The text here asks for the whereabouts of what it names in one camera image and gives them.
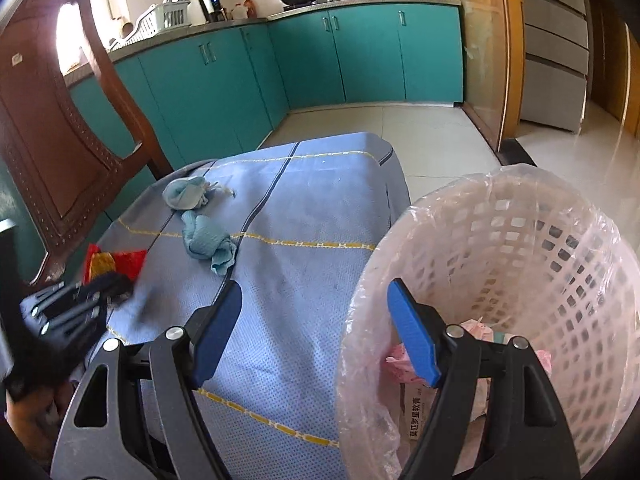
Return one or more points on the blue tablecloth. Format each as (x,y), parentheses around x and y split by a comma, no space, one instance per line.
(305,218)

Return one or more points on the person's left hand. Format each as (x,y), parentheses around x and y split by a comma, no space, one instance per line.
(36,419)

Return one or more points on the brown bottle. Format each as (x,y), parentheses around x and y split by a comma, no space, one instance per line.
(250,8)

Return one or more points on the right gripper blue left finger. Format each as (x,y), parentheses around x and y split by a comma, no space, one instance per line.
(212,327)

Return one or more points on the light blue twisted cloth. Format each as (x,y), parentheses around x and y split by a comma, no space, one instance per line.
(205,240)

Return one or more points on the pink lattice trash basket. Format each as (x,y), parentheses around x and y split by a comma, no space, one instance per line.
(514,252)

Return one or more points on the teal kitchen cabinets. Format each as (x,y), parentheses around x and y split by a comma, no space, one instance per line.
(219,89)

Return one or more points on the light blue crumpled mask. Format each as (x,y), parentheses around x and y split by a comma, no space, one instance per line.
(192,193)

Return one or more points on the black coffee machine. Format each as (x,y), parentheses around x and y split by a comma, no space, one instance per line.
(213,11)

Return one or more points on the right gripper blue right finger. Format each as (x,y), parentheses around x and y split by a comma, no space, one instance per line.
(419,327)

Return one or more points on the red snack wrapper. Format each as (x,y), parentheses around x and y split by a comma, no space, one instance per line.
(97,263)

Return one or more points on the grey refrigerator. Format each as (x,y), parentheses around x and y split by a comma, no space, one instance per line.
(556,63)

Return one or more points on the white toothpaste box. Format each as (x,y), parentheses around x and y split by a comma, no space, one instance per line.
(415,406)

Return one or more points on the white dish rack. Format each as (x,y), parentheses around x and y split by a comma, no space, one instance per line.
(158,19)

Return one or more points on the brown wooden chair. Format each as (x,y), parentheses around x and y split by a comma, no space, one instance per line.
(65,174)

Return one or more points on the pink plastic bag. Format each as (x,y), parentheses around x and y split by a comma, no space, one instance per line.
(506,377)

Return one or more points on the wooden framed glass door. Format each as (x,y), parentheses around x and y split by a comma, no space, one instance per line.
(494,66)

